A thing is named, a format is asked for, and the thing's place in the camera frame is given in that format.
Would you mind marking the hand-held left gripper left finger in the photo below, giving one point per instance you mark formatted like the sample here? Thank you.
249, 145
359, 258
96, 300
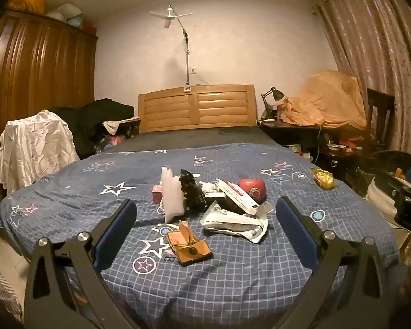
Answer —
118, 226

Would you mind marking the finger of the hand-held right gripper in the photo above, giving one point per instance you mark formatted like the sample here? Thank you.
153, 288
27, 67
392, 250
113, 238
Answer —
399, 186

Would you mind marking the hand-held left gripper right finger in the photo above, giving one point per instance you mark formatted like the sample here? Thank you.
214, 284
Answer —
296, 226

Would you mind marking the white plastic bucket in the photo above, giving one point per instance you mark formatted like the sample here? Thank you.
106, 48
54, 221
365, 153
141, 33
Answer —
380, 202

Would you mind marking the white foam block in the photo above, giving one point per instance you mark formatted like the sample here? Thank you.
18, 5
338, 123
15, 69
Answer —
173, 195

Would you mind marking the white and red box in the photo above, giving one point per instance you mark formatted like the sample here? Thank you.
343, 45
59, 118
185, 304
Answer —
238, 197

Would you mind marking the black plaid cloth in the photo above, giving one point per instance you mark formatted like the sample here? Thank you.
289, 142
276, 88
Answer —
193, 192

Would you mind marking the white tissue wad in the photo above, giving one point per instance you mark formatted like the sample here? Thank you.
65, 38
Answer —
209, 187

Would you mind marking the dark wicker chair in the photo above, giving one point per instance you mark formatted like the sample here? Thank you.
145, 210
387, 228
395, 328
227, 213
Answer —
387, 161

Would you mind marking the small pink box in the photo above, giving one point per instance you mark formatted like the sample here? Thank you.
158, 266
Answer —
156, 194

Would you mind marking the yellow snack packet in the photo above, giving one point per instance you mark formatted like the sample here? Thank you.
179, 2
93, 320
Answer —
323, 179

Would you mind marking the red apple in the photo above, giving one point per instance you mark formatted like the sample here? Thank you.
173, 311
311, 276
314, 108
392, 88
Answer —
255, 188

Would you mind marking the white plastic package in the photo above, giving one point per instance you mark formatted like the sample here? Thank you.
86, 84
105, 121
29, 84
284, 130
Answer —
233, 222

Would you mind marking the brown cardboard box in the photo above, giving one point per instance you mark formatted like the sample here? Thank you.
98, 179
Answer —
188, 246

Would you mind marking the dark wooden chair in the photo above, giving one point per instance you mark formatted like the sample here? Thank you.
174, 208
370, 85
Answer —
380, 109

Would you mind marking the dark wooden desk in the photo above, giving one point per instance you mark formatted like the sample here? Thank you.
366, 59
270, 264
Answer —
294, 133

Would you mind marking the black clothes pile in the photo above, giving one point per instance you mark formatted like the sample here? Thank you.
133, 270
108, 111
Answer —
89, 116

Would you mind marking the dark grey bed sheet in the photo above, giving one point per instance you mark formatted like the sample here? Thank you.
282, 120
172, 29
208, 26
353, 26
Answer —
191, 138

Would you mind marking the orange cloth cover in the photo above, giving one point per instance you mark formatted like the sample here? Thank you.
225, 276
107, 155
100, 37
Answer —
325, 99

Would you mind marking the white crumpled cloth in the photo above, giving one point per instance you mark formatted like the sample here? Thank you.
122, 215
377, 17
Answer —
34, 144

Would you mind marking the black desk lamp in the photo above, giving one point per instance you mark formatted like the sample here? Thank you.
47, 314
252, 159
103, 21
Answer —
275, 93

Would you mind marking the wooden bed headboard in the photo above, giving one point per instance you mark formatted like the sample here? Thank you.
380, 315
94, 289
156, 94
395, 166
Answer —
195, 108

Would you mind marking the patterned beige curtain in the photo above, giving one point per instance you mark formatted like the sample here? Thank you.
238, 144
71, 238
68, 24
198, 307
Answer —
380, 41

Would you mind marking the brown wooden wardrobe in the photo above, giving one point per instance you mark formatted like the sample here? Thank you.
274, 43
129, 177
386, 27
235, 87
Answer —
37, 75

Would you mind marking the metal pole stand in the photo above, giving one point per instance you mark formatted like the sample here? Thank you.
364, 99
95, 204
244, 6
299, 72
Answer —
186, 58

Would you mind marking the white ceiling fan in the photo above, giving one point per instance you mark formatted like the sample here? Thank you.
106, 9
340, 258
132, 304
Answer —
171, 15

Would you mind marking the white plastic bags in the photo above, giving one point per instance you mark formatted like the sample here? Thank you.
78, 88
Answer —
66, 12

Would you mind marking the white wall socket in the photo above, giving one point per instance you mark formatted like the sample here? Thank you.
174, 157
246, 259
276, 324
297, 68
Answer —
193, 70

